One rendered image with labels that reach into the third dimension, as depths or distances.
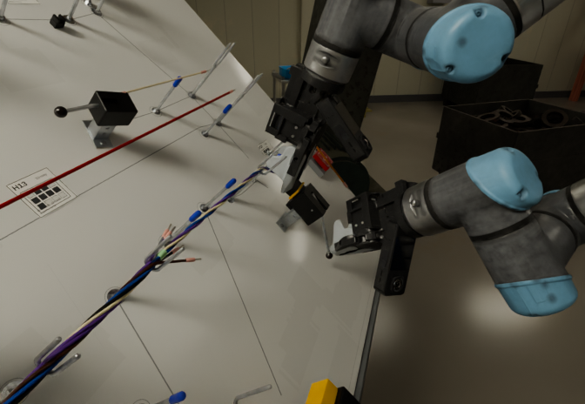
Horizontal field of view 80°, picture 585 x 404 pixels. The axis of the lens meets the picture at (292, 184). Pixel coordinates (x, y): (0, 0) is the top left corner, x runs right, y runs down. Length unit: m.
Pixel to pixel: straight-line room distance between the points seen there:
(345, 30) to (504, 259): 0.35
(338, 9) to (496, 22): 0.20
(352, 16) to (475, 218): 0.30
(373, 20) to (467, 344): 1.71
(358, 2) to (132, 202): 0.40
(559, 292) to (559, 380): 1.58
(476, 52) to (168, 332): 0.45
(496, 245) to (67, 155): 0.53
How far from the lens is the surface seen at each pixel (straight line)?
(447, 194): 0.47
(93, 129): 0.55
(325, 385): 0.48
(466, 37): 0.40
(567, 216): 0.57
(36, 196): 0.49
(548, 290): 0.49
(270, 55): 5.85
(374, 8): 0.52
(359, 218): 0.59
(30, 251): 0.46
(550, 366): 2.10
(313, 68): 0.53
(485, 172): 0.45
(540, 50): 7.63
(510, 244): 0.47
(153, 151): 0.59
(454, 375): 1.87
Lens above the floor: 1.42
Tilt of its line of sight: 27 degrees down
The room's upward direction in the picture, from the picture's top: straight up
